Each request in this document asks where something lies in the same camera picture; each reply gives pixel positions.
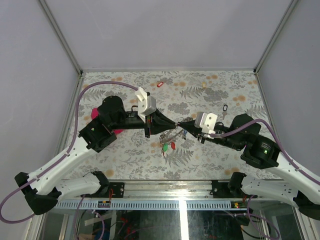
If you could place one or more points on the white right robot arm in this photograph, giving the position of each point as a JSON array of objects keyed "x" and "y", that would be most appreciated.
[{"x": 301, "y": 187}]

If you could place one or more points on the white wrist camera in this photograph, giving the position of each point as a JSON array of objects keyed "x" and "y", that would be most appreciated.
[
  {"x": 146, "y": 104},
  {"x": 206, "y": 122}
]

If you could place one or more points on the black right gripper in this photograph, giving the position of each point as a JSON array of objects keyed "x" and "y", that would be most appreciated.
[{"x": 190, "y": 127}]

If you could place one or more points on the large metal keyring with keys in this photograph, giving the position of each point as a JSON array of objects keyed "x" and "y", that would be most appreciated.
[{"x": 167, "y": 139}]

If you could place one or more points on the black tag with key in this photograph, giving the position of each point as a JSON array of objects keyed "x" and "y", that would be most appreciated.
[{"x": 224, "y": 111}]

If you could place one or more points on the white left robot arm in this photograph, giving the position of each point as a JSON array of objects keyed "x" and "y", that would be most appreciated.
[{"x": 46, "y": 186}]

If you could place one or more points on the red key tag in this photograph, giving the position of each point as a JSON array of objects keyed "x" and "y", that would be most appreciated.
[{"x": 160, "y": 84}]

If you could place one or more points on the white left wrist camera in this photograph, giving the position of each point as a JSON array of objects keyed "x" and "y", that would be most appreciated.
[{"x": 146, "y": 104}]

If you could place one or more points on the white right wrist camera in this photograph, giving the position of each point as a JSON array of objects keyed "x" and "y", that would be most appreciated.
[{"x": 206, "y": 122}]

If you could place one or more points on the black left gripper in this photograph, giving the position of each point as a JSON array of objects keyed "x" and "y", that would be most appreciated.
[{"x": 158, "y": 123}]

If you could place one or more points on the aluminium front rail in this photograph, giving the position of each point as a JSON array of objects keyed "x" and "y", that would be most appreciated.
[{"x": 170, "y": 192}]

